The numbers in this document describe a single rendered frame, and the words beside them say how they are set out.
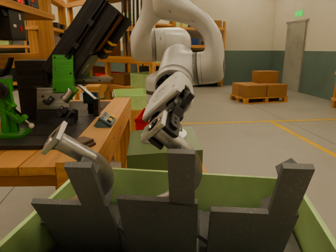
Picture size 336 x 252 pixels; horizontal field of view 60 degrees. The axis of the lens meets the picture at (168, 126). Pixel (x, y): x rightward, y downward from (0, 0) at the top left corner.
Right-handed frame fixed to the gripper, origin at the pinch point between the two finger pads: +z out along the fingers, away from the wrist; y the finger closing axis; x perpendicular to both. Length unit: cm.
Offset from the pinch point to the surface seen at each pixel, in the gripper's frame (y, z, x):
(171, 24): -98, -391, 39
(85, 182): -12.9, 7.6, -5.1
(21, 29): -76, -108, -54
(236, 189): -11.7, -18.1, 35.4
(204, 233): -10.9, 3.7, 21.7
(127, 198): -13.2, 5.2, 3.6
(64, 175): -64, -32, 2
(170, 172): -2.0, 5.5, 4.1
